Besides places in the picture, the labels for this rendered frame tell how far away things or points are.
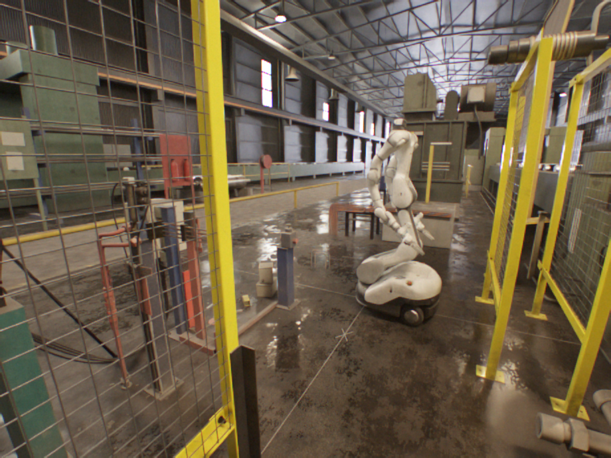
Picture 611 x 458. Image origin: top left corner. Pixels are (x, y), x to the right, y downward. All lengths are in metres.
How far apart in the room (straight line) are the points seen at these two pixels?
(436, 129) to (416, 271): 3.09
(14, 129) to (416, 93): 6.68
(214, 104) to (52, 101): 8.89
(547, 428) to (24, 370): 1.95
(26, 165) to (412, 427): 6.63
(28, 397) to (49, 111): 8.51
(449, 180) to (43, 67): 9.27
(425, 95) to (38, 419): 5.41
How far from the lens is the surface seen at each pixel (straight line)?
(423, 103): 5.37
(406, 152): 2.34
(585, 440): 1.67
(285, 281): 2.48
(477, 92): 5.31
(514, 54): 2.87
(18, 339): 1.36
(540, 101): 1.79
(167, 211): 2.06
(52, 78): 9.75
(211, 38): 0.85
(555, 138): 14.40
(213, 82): 0.82
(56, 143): 9.51
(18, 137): 6.82
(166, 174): 8.13
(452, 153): 5.23
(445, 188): 5.20
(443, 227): 4.55
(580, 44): 2.92
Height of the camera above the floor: 1.25
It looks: 13 degrees down
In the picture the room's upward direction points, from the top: straight up
